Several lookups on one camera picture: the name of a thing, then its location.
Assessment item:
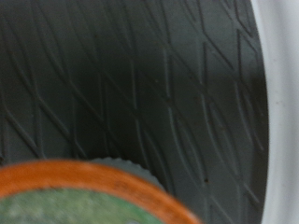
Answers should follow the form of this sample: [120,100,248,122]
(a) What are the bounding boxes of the white two-tier turntable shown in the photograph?
[0,0,299,224]

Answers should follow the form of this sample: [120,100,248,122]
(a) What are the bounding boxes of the green lid coffee pod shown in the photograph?
[0,157,204,224]

